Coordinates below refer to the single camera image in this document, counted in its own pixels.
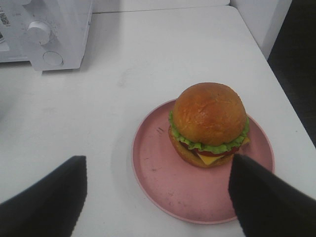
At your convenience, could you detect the pink round plate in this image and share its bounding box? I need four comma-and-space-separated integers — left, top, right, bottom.
132, 98, 276, 224

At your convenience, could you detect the white microwave oven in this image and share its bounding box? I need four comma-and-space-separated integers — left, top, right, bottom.
0, 0, 94, 71

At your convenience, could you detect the warning label sticker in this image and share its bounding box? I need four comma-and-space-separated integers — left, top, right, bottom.
0, 7, 11, 27

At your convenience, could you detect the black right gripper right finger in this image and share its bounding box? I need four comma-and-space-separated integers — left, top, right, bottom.
228, 155, 316, 237

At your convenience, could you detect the round door release button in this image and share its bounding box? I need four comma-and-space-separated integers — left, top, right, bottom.
43, 51, 63, 66

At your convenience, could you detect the white timer knob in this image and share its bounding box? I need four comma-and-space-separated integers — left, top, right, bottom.
26, 21, 52, 45

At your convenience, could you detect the toy hamburger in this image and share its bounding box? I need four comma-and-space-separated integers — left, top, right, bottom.
168, 82, 250, 168

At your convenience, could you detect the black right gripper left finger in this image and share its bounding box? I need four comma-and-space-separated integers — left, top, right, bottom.
0, 156, 87, 237

